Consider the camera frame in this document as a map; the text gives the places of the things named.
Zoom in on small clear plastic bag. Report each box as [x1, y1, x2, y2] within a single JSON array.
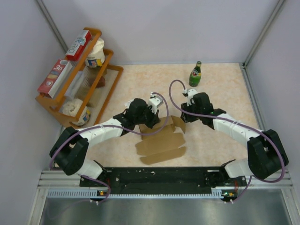
[[124, 99, 134, 108]]

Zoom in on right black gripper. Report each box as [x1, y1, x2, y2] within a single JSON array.
[[181, 100, 203, 123]]

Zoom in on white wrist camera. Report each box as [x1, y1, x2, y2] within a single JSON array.
[[182, 88, 198, 106], [148, 92, 164, 114]]

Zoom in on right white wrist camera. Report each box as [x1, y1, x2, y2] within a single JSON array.
[[182, 88, 198, 106]]

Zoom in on white paper bag lower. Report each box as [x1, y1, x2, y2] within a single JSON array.
[[62, 98, 91, 127]]

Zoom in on orange wooden shelf rack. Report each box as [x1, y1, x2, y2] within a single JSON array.
[[36, 28, 123, 128]]

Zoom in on red white box upper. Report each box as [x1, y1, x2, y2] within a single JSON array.
[[65, 30, 92, 61]]

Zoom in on brown cardboard box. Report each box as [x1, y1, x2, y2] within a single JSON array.
[[135, 115, 186, 165]]

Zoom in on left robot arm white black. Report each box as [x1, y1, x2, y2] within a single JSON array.
[[49, 95, 163, 186]]

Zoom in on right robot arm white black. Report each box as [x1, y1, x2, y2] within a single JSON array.
[[180, 89, 289, 186]]

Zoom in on white paper bag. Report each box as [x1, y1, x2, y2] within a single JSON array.
[[62, 98, 91, 127], [85, 38, 105, 68]]

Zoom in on white paper bag upper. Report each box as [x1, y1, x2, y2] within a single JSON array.
[[85, 38, 105, 68]]

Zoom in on green glass bottle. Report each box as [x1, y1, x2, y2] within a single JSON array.
[[189, 61, 202, 87]]

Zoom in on red white box lower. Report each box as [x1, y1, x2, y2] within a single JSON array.
[[37, 59, 73, 98]]

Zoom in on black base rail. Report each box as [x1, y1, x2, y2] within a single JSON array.
[[78, 166, 248, 195]]

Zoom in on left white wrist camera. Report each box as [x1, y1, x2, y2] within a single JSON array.
[[148, 92, 164, 114]]

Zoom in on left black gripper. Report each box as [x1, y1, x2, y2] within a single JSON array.
[[135, 105, 160, 129]]

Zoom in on red white box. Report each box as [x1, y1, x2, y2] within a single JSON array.
[[65, 30, 92, 61], [37, 59, 73, 98]]

